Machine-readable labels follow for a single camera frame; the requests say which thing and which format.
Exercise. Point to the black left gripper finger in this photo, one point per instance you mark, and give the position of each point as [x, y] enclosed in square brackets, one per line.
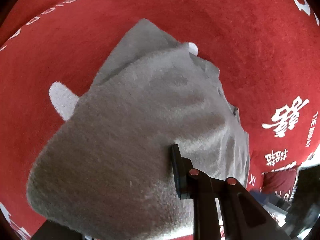
[217, 200]

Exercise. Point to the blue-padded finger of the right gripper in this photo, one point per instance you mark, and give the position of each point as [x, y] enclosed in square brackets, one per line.
[260, 197]

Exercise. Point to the grey fleece garment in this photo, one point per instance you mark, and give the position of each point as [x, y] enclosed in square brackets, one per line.
[107, 173]

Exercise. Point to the dark red printed pillow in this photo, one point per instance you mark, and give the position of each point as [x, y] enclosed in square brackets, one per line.
[280, 183]

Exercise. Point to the red printed bedspread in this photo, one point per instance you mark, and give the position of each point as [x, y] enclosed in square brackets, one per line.
[267, 52]

